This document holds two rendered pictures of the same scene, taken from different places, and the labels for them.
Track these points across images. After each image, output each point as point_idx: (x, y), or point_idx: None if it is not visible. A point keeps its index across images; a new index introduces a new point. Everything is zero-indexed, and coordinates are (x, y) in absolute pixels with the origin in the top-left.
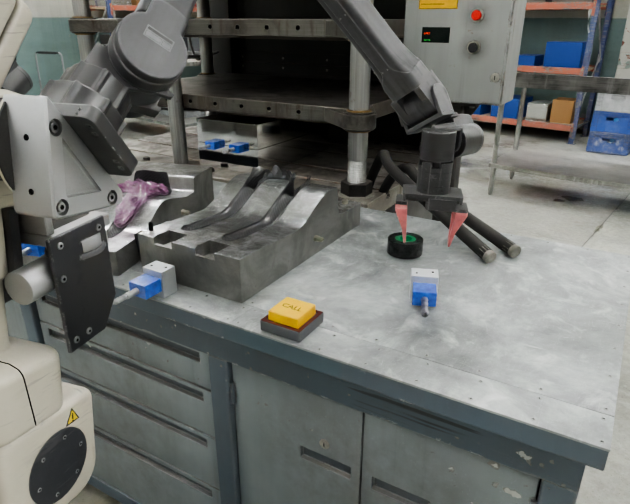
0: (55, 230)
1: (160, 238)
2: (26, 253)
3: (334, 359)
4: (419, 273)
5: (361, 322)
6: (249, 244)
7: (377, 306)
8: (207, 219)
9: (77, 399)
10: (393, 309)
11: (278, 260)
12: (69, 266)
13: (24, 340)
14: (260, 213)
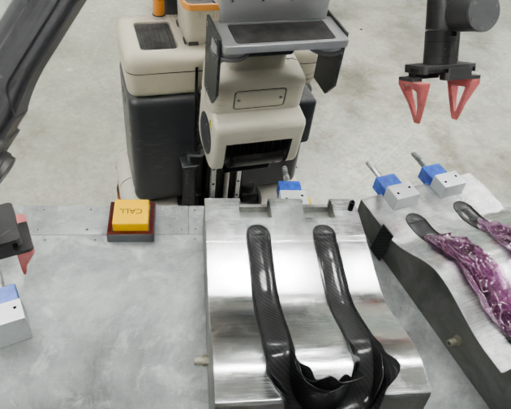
0: (225, 24)
1: (331, 211)
2: (421, 165)
3: (72, 205)
4: (10, 307)
5: (69, 257)
6: (223, 227)
7: (62, 290)
8: (341, 270)
9: (212, 122)
10: (42, 293)
11: (205, 275)
12: (208, 41)
13: (239, 82)
14: (290, 310)
